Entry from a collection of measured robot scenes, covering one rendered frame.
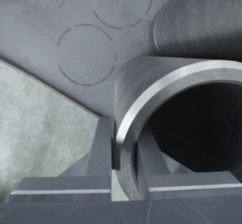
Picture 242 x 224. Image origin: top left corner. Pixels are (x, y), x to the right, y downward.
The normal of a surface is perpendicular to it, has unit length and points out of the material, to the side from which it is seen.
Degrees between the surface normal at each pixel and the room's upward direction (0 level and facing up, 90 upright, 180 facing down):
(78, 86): 0
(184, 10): 90
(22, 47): 0
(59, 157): 0
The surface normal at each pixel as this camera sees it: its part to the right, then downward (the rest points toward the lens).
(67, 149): 0.04, 0.27
